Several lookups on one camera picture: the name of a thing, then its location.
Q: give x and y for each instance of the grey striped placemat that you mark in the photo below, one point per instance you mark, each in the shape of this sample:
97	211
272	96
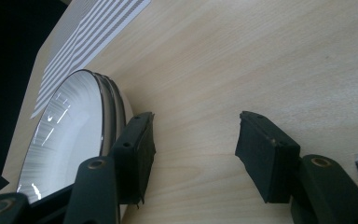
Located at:
84	34

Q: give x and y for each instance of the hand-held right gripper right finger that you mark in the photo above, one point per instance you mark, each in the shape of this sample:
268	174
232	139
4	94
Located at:
265	158

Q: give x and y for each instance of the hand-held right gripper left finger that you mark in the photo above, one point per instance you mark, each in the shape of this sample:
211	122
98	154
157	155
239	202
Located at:
135	155

